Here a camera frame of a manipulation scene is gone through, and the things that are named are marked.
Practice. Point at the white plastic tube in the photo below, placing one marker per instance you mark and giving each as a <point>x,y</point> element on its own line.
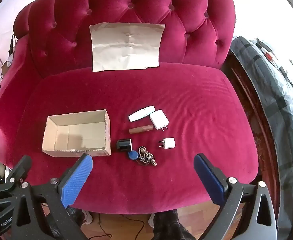
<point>140,114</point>

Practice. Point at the red velvet tufted armchair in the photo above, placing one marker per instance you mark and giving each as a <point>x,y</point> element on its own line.
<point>161,92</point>

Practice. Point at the brown lipstick tube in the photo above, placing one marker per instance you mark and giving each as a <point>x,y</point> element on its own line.
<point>140,129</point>

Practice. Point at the black glossy bottle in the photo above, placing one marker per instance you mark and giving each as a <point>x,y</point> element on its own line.
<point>124,145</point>

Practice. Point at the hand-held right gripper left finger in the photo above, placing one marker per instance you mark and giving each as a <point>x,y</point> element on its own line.
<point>77,180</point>

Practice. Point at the person's dark trouser leg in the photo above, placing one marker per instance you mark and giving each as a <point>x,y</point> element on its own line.
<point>166,226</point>

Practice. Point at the small brown cardboard box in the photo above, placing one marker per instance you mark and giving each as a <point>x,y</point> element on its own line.
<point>5,66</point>

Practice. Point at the small white charger plug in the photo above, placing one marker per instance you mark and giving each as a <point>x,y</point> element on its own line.
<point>169,143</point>

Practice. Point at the large white charger plug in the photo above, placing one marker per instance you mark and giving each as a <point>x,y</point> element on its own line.
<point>158,118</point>

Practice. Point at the dark wooden bed frame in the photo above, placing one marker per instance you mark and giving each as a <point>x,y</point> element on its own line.
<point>259,135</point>

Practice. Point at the creased white paper sheet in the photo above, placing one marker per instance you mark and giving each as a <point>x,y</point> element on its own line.
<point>126,47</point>

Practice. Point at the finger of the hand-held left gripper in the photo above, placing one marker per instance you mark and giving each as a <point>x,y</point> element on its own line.
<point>21,166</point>

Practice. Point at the grey plaid blanket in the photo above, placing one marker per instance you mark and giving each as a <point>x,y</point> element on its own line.
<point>274,92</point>

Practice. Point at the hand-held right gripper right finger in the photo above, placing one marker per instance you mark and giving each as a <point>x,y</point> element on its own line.
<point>208,180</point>

